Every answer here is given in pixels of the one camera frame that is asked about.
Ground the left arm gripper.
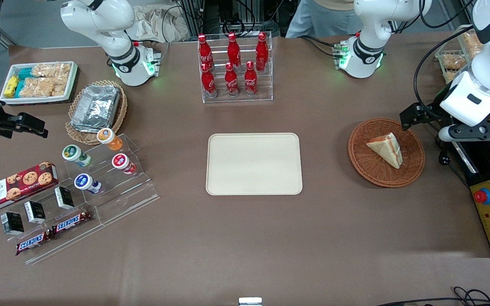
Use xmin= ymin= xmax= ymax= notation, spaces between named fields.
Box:
xmin=400 ymin=71 xmax=490 ymax=130

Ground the metal equipment frame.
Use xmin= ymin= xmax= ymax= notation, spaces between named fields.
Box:
xmin=173 ymin=0 xmax=290 ymax=39

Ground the triangular sandwich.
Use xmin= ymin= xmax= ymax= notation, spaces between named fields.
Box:
xmin=366 ymin=132 xmax=403 ymax=170

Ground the black floor cable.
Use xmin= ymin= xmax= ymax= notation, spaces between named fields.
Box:
xmin=375 ymin=287 xmax=490 ymax=306

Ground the orange yoghurt bottle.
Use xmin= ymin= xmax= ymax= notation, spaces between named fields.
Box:
xmin=97 ymin=127 xmax=123 ymax=151

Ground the white rectangular snack tray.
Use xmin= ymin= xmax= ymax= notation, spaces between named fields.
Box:
xmin=0 ymin=61 xmax=80 ymax=105

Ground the yellow snack packet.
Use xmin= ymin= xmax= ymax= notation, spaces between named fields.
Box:
xmin=3 ymin=76 xmax=19 ymax=98

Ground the clear acrylic bottle rack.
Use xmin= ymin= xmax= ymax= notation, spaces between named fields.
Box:
xmin=197 ymin=32 xmax=274 ymax=104

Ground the grey arm base cable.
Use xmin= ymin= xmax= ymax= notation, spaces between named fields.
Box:
xmin=154 ymin=3 xmax=186 ymax=64

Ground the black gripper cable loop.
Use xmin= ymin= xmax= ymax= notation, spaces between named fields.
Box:
xmin=413 ymin=25 xmax=475 ymax=124

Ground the person in blue jeans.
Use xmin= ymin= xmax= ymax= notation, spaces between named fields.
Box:
xmin=285 ymin=0 xmax=356 ymax=39

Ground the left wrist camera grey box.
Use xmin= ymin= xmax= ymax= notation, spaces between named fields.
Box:
xmin=439 ymin=122 xmax=490 ymax=143

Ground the black machine base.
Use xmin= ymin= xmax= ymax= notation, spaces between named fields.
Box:
xmin=453 ymin=138 xmax=490 ymax=258

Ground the black arm base cable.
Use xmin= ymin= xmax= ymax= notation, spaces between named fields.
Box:
xmin=298 ymin=35 xmax=343 ymax=58

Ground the white wire rack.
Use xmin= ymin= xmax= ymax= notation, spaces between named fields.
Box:
xmin=435 ymin=25 xmax=486 ymax=85

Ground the red yoghurt bottle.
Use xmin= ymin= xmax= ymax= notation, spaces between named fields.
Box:
xmin=111 ymin=153 xmax=137 ymax=175

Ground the clear acrylic stepped stand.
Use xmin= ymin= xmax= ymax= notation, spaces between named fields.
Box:
xmin=63 ymin=133 xmax=160 ymax=227
xmin=0 ymin=183 xmax=103 ymax=265

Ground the brown round wicker basket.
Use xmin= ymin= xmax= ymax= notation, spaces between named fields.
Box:
xmin=348 ymin=118 xmax=425 ymax=188

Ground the light tan wicker basket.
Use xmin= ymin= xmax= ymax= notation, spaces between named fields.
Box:
xmin=65 ymin=80 xmax=128 ymax=145

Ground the crumpled beige cloth bag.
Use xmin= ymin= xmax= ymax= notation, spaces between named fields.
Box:
xmin=126 ymin=4 xmax=190 ymax=43

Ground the green yoghurt bottle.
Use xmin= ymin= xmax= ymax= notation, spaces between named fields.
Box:
xmin=62 ymin=144 xmax=92 ymax=167

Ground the red tartan cookie box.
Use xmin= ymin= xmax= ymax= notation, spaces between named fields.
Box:
xmin=0 ymin=161 xmax=59 ymax=214

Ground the red cola bottle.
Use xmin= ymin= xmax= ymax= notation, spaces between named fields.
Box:
xmin=201 ymin=63 xmax=218 ymax=99
xmin=255 ymin=32 xmax=269 ymax=72
xmin=224 ymin=62 xmax=239 ymax=98
xmin=227 ymin=32 xmax=242 ymax=71
xmin=197 ymin=34 xmax=214 ymax=71
xmin=244 ymin=61 xmax=258 ymax=96

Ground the small black carton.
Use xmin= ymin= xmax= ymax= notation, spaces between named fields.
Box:
xmin=54 ymin=186 xmax=75 ymax=210
xmin=0 ymin=212 xmax=25 ymax=236
xmin=24 ymin=201 xmax=46 ymax=224

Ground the stack of foil containers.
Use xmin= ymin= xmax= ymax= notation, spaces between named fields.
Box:
xmin=70 ymin=85 xmax=121 ymax=133

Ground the blue yoghurt bottle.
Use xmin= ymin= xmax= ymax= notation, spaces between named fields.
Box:
xmin=74 ymin=173 xmax=102 ymax=195

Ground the Snickers chocolate bar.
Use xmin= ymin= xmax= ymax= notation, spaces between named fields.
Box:
xmin=15 ymin=229 xmax=55 ymax=256
xmin=52 ymin=210 xmax=93 ymax=235

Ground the beige plastic tray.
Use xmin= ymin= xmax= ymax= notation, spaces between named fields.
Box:
xmin=206 ymin=133 xmax=303 ymax=196

